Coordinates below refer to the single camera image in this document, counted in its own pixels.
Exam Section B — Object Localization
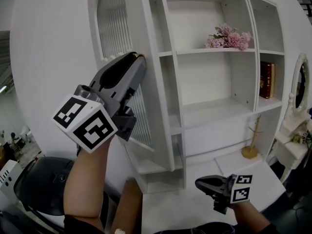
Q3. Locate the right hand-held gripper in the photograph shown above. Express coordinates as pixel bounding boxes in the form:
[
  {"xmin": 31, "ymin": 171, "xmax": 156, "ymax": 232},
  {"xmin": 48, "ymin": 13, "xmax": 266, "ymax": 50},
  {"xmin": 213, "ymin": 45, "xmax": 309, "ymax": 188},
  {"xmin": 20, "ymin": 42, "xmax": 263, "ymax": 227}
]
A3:
[{"xmin": 195, "ymin": 174, "xmax": 253, "ymax": 215}]

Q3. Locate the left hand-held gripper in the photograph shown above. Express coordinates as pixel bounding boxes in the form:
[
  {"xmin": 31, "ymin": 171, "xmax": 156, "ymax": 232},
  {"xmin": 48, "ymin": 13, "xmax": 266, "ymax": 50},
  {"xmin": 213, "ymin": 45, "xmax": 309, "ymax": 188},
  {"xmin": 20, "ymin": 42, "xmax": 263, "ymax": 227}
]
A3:
[{"xmin": 52, "ymin": 52, "xmax": 147, "ymax": 154}]

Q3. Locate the white cabinet door ribbed glass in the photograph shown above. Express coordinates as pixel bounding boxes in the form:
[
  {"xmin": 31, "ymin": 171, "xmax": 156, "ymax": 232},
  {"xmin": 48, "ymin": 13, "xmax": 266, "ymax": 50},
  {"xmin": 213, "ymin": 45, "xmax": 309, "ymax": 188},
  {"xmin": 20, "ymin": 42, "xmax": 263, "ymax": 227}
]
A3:
[{"xmin": 87, "ymin": 0, "xmax": 176, "ymax": 174}]

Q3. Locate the white desk hutch shelving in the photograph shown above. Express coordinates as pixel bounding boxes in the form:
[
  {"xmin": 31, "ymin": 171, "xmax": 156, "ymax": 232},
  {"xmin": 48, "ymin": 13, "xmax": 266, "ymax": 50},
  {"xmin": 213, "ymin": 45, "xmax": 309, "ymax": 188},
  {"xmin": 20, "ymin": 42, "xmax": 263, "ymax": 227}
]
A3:
[{"xmin": 131, "ymin": 0, "xmax": 286, "ymax": 195}]

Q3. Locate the person's right forearm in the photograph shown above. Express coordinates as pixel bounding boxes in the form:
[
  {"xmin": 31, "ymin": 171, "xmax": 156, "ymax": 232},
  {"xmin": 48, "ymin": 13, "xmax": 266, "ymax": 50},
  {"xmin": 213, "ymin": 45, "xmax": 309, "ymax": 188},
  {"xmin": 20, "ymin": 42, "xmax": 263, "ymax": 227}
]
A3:
[{"xmin": 233, "ymin": 202, "xmax": 271, "ymax": 229}]

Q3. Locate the person's left forearm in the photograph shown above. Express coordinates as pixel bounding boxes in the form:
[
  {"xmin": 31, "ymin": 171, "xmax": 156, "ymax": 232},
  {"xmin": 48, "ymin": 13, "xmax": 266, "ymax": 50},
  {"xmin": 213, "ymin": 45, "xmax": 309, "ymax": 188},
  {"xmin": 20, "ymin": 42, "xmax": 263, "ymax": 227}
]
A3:
[{"xmin": 63, "ymin": 133, "xmax": 115, "ymax": 219}]

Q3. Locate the wooden branch stand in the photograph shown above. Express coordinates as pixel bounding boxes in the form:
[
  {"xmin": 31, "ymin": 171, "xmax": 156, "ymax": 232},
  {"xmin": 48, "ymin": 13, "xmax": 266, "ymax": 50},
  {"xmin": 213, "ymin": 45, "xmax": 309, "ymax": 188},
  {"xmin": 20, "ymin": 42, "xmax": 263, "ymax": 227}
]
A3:
[{"xmin": 241, "ymin": 115, "xmax": 265, "ymax": 159}]

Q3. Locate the white ornate vanity table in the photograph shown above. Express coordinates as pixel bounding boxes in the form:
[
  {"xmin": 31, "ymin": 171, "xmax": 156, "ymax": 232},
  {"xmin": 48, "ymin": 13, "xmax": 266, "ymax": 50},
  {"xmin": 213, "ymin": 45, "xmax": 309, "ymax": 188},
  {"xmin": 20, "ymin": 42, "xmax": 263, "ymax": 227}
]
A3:
[{"xmin": 273, "ymin": 91, "xmax": 312, "ymax": 187}]

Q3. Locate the tall brown cardboard box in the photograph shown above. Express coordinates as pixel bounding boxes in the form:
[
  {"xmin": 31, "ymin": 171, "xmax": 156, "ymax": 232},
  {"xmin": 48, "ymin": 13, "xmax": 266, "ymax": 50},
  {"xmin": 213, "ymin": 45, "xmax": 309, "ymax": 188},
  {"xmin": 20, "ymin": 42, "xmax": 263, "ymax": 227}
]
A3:
[{"xmin": 111, "ymin": 179, "xmax": 143, "ymax": 234}]

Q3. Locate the pink artificial flower bunch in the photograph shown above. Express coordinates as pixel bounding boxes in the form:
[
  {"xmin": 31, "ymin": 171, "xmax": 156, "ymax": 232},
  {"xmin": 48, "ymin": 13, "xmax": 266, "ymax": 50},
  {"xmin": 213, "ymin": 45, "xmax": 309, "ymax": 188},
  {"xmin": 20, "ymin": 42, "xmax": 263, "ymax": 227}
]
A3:
[{"xmin": 204, "ymin": 23, "xmax": 252, "ymax": 51}]

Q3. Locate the dark red hardcover book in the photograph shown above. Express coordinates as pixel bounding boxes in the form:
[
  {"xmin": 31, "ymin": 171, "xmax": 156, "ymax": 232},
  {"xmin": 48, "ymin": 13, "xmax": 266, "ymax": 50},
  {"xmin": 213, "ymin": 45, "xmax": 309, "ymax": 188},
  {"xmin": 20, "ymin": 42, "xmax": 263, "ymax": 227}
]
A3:
[{"xmin": 259, "ymin": 61, "xmax": 273, "ymax": 99}]

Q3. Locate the gold spine hardcover book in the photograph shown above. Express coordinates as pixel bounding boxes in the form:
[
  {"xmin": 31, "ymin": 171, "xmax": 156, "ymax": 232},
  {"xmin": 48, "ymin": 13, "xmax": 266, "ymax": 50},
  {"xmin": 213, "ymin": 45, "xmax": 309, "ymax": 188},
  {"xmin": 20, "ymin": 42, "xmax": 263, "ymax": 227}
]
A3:
[{"xmin": 269, "ymin": 63, "xmax": 276, "ymax": 98}]

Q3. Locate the oval white framed mirror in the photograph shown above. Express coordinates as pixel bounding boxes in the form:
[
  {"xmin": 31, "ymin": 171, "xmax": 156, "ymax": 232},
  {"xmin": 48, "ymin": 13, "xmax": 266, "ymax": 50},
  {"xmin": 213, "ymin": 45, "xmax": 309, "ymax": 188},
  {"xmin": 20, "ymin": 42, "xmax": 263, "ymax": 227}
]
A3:
[{"xmin": 289, "ymin": 53, "xmax": 309, "ymax": 118}]

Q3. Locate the white and black machine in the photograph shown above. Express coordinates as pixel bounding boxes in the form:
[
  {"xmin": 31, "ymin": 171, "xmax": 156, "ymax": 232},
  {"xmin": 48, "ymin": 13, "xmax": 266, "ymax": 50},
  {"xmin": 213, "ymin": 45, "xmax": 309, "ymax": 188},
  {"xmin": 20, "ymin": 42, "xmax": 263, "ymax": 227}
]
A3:
[{"xmin": 13, "ymin": 156, "xmax": 109, "ymax": 234}]

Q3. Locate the person's black printed shirt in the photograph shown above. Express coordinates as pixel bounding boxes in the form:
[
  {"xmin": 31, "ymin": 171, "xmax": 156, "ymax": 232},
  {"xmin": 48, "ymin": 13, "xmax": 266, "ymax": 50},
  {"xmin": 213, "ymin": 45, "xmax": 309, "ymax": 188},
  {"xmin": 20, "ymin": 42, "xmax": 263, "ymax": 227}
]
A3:
[{"xmin": 63, "ymin": 214, "xmax": 281, "ymax": 234}]

